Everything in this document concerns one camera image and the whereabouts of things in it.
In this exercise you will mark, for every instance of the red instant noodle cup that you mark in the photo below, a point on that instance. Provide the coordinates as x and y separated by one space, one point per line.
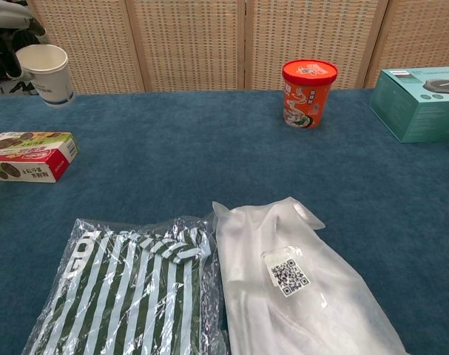
305 100

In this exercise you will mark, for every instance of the small white paper cup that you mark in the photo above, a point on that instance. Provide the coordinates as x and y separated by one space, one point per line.
52 81

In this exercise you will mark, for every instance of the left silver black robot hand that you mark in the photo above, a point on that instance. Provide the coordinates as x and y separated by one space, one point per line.
4 18

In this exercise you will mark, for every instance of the striped shirt in clear bag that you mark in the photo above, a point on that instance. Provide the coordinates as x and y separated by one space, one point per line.
135 296

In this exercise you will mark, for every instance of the wicker folding screen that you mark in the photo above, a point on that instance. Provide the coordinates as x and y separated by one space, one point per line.
191 44

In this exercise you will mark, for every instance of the teal speaker box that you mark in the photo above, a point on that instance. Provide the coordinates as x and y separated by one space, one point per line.
420 111

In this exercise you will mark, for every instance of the white garment in frosted bag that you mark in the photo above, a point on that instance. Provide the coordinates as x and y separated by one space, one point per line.
294 288

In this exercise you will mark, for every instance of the blue table cover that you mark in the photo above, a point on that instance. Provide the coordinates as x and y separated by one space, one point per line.
209 155

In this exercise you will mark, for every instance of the red white snack box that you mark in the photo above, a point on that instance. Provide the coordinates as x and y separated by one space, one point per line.
28 155

